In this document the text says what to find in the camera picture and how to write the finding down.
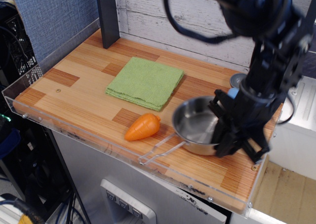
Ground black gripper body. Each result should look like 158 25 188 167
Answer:
208 89 270 164

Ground dark grey right post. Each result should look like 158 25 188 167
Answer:
304 0 316 35

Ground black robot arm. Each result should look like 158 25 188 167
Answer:
163 0 316 162

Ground stainless steel pot with handle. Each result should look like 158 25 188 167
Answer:
138 96 218 165

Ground yellow object bottom left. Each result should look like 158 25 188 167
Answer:
18 214 38 224

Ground black crate with cables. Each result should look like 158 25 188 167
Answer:
0 0 37 84

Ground orange plastic carrot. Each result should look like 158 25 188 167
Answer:
124 113 160 141

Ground dark grey left post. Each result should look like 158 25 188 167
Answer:
97 0 120 49

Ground dark grey post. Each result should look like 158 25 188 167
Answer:
304 0 316 35
97 0 120 49

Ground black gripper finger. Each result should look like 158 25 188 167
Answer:
212 118 230 145
216 131 242 157

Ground green towel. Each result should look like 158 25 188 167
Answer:
105 57 184 112

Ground blue grey ice cream scoop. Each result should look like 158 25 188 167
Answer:
228 73 247 99

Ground clear acrylic table guard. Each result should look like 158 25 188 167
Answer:
1 20 270 219

